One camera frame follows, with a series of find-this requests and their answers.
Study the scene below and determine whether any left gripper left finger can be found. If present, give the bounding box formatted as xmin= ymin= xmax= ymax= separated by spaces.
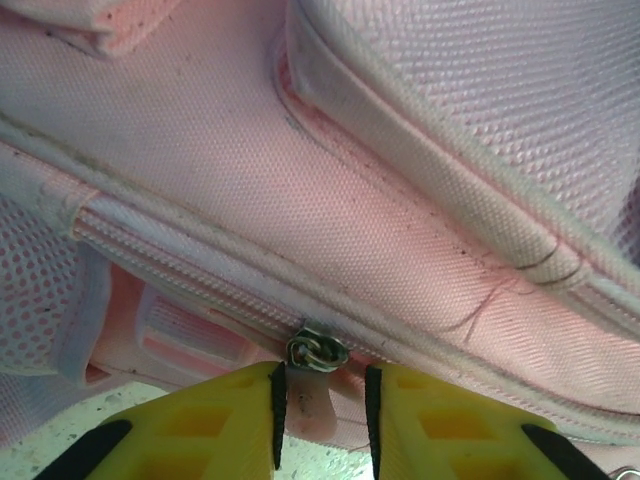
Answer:
xmin=33 ymin=360 xmax=289 ymax=480

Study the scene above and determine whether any pink backpack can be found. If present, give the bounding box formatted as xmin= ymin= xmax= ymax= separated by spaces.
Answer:
xmin=0 ymin=0 xmax=640 ymax=454

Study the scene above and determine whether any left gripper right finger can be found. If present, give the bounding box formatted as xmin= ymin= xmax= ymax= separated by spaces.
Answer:
xmin=363 ymin=363 xmax=620 ymax=480

